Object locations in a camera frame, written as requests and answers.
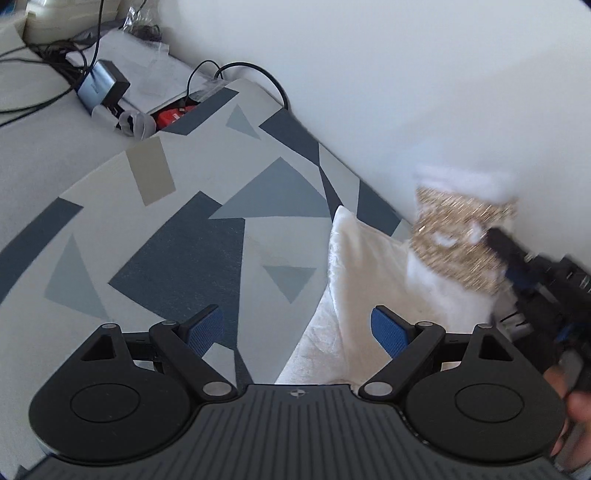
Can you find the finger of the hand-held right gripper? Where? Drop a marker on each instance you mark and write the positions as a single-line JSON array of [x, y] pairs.
[[508, 258]]

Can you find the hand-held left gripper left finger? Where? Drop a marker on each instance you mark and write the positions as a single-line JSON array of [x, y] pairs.
[[207, 330]]

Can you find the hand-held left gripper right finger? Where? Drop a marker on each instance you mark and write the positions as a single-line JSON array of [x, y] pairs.
[[390, 332]]

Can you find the cream fleece robe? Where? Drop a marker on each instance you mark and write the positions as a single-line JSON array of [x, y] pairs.
[[369, 281]]

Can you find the person's right hand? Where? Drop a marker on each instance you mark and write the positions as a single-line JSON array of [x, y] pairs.
[[579, 429]]

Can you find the geometric patterned bed sheet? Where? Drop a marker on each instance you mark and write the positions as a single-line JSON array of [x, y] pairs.
[[184, 258]]

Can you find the red packet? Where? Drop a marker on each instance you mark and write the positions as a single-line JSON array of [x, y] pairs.
[[173, 117]]

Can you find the white plastic wrap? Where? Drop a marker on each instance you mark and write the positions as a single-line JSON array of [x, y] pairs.
[[131, 123]]

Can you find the grey adapter hub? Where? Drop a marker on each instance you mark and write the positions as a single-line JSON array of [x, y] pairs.
[[101, 85]]

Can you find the clear plastic bag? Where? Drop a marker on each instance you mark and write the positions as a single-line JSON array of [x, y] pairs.
[[147, 69]]

